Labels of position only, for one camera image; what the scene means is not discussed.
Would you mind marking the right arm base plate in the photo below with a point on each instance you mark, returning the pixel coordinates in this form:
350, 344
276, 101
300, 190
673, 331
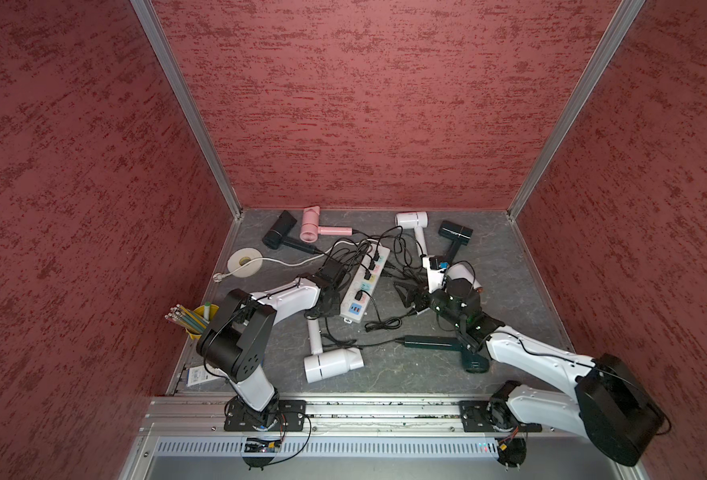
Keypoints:
492, 416

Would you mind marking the white tape roll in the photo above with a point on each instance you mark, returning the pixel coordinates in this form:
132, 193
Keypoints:
245, 263

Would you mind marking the dark green hair dryer back right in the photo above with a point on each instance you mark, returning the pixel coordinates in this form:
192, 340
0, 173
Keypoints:
457, 234

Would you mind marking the large white hair dryer front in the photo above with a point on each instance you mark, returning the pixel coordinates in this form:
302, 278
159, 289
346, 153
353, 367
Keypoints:
321, 364

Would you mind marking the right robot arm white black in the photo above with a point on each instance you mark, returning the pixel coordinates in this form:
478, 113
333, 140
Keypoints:
598, 399

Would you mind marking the black hair dryer back left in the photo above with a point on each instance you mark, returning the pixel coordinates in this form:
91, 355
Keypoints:
279, 235

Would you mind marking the dark green hair dryer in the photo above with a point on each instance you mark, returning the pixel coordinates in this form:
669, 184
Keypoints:
457, 234
472, 362

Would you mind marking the dark green hair dryer front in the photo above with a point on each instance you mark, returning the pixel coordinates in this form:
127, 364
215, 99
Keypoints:
472, 362

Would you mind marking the pink hair dryer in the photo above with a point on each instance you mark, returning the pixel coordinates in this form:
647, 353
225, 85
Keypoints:
312, 229

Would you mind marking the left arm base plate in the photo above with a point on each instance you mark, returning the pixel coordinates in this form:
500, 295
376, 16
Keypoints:
279, 416

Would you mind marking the white power strip coloured sockets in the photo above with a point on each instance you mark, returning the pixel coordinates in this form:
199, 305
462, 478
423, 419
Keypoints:
355, 301

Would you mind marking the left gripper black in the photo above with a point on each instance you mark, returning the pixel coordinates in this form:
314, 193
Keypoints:
335, 310

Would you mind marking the yellow pencil cup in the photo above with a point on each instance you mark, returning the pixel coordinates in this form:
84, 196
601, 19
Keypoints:
194, 321

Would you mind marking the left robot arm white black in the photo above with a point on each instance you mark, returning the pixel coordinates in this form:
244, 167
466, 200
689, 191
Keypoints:
235, 341

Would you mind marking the white blue box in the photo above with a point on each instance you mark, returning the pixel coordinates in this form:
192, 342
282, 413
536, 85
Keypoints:
201, 374

